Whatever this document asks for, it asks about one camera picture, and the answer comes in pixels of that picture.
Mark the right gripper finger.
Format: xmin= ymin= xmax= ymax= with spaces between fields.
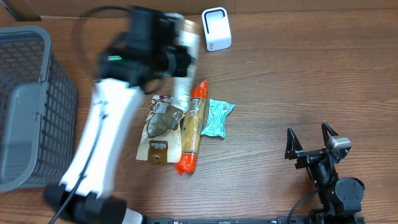
xmin=285 ymin=128 xmax=303 ymax=159
xmin=322 ymin=121 xmax=338 ymax=145

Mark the white tube with gold cap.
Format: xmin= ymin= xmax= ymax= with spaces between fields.
xmin=172 ymin=20 xmax=200 ymax=113

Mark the teal snack packet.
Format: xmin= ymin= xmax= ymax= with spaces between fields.
xmin=201 ymin=99 xmax=235 ymax=139

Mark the beige brown snack pouch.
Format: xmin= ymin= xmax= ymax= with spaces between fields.
xmin=136 ymin=95 xmax=183 ymax=163

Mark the orange spaghetti package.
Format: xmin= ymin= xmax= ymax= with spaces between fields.
xmin=174 ymin=80 xmax=208 ymax=175

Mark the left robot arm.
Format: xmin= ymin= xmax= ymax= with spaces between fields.
xmin=44 ymin=6 xmax=200 ymax=223

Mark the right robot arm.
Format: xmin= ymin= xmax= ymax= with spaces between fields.
xmin=285 ymin=122 xmax=365 ymax=223

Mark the white barcode scanner stand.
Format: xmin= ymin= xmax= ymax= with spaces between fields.
xmin=201 ymin=7 xmax=232 ymax=52

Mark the grey plastic shopping basket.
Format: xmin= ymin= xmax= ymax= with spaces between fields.
xmin=1 ymin=26 xmax=78 ymax=192

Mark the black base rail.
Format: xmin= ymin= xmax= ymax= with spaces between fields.
xmin=142 ymin=216 xmax=366 ymax=224

